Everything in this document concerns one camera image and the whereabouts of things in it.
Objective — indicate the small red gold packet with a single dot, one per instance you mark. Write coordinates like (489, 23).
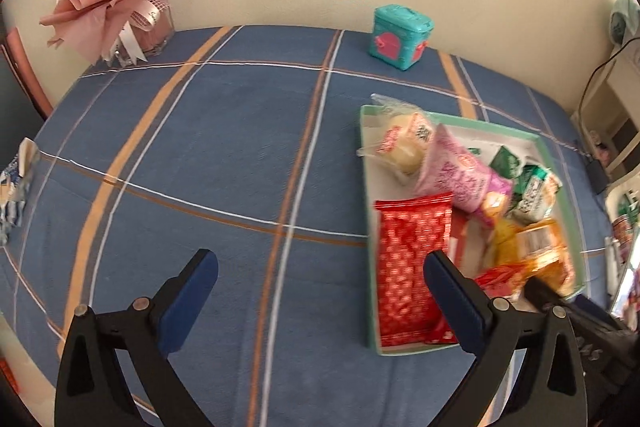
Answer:
(495, 279)

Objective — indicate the yellow bread packet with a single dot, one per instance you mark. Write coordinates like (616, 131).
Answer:
(502, 242)

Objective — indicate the white curved furniture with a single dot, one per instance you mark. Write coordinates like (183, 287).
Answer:
(620, 182)

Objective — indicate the teal money box pink hearts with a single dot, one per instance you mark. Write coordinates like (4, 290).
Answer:
(397, 39)

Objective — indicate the pink snack packet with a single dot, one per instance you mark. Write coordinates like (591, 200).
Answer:
(450, 172)

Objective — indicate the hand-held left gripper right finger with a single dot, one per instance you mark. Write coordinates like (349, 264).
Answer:
(452, 302)

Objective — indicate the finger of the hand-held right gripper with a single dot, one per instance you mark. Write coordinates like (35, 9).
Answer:
(545, 294)

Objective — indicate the crumpled blue white wrapper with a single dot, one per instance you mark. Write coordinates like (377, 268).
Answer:
(15, 187)

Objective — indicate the red patterned snack packet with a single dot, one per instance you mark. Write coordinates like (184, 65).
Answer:
(405, 267)

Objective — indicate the bun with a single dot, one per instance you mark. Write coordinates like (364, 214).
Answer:
(405, 152)

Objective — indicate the clear acrylic box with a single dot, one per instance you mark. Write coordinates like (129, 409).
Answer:
(155, 32)

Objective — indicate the red packet white stripe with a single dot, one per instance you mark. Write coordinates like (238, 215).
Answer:
(457, 247)

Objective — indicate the dark wooden furniture edge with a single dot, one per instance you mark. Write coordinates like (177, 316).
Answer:
(25, 77)

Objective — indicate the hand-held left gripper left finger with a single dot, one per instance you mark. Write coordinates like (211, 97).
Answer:
(187, 302)

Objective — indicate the dark green snack packet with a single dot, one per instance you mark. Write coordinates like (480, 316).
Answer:
(505, 162)

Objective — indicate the teal fan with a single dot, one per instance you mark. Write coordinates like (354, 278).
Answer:
(625, 19)

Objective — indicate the white phone stand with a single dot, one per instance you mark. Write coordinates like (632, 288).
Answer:
(610, 257)

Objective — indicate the cream wooden chair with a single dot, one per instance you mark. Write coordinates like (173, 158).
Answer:
(615, 72)

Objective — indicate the teal-rimmed white tray box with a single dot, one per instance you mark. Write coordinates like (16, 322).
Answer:
(370, 232)

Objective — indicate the green white snack packet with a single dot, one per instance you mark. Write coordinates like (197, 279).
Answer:
(537, 197)

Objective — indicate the orange yellow snack packet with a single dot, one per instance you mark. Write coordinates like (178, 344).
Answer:
(542, 247)

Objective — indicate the phone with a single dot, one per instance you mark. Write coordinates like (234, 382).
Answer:
(627, 287)

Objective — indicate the blue plaid cloth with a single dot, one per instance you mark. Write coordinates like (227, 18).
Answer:
(200, 157)

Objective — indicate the green red printed box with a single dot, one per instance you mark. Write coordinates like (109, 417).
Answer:
(627, 227)

